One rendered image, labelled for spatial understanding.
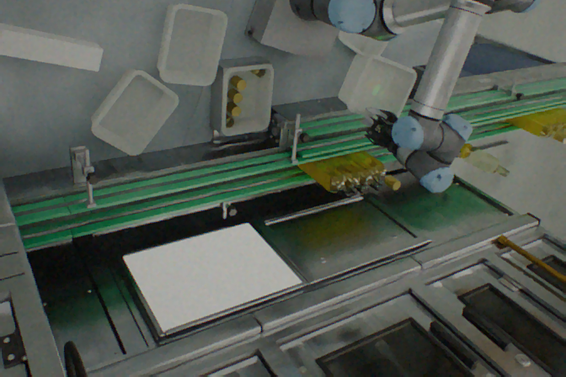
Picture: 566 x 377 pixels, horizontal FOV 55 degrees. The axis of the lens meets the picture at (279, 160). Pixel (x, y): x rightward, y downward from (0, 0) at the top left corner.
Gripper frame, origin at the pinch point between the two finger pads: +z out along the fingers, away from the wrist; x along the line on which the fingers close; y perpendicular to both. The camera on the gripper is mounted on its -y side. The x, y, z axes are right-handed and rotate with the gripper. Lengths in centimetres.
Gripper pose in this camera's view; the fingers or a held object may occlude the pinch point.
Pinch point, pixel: (370, 112)
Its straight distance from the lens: 164.8
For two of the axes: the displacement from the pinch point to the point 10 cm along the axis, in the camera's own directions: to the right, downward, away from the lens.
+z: -4.5, -5.8, 6.8
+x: -4.3, 8.1, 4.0
